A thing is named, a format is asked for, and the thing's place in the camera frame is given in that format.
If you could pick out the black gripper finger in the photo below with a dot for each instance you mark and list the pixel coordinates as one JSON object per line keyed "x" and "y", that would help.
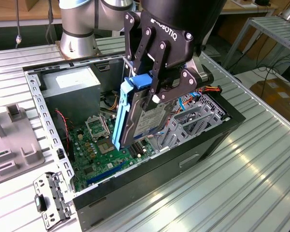
{"x": 131, "y": 36}
{"x": 178, "y": 84}

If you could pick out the hard disk blue carrier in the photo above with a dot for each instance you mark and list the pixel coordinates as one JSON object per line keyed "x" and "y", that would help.
{"x": 147, "y": 123}

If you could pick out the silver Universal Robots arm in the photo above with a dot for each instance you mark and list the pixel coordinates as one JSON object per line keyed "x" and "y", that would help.
{"x": 75, "y": 43}

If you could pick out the grey metal disk bay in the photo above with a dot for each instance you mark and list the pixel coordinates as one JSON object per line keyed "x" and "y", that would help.
{"x": 216, "y": 118}

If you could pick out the black RAM slot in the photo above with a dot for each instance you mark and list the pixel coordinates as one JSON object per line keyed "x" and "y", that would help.
{"x": 137, "y": 151}
{"x": 142, "y": 147}

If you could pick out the black round device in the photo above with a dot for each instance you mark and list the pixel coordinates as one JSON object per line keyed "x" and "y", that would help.
{"x": 262, "y": 2}

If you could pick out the grey power supply unit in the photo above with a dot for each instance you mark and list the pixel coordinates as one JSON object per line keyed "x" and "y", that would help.
{"x": 72, "y": 101}

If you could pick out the metal slat side table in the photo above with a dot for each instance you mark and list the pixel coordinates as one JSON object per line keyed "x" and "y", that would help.
{"x": 275, "y": 26}

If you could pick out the brown cardboard floor box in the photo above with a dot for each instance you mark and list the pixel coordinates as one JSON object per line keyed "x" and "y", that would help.
{"x": 278, "y": 96}

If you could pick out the green motherboard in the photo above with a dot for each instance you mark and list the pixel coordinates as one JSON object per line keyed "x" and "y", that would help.
{"x": 111, "y": 159}

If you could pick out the black open PC case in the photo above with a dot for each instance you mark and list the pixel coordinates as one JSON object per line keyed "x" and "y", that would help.
{"x": 147, "y": 183}

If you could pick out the small brown cardboard box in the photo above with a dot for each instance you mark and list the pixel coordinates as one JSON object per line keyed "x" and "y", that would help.
{"x": 31, "y": 4}

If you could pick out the blue expansion slot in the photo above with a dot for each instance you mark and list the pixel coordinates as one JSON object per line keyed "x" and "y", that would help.
{"x": 106, "y": 172}

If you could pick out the wooden desk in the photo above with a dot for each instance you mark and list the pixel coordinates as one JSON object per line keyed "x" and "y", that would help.
{"x": 4, "y": 13}

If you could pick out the grey parts rack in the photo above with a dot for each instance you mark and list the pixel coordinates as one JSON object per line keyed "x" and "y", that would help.
{"x": 13, "y": 137}

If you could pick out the black plastic latch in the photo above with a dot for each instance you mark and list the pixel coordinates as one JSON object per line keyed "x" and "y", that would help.
{"x": 40, "y": 204}

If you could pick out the metal rear slot bracket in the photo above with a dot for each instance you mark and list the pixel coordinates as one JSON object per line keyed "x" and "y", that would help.
{"x": 55, "y": 193}

